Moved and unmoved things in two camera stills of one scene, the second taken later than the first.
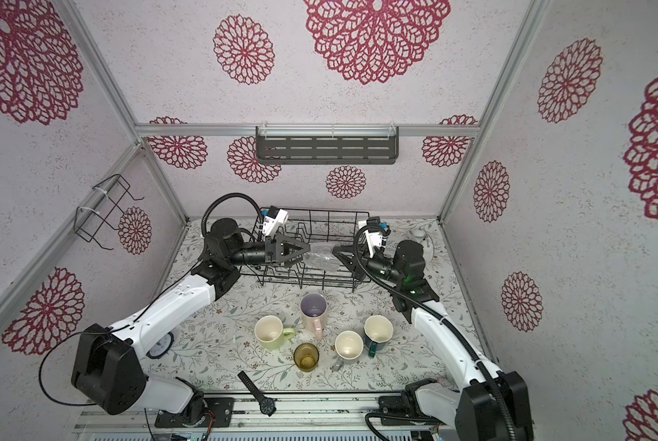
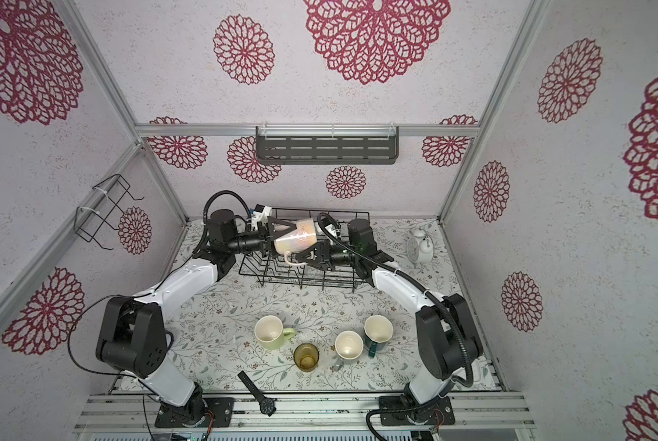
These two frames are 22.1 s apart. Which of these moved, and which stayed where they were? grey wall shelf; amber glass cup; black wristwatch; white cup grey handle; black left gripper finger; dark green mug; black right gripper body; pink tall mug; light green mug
Moved: black right gripper body; black left gripper finger; pink tall mug
Stayed: light green mug; black wristwatch; dark green mug; white cup grey handle; amber glass cup; grey wall shelf
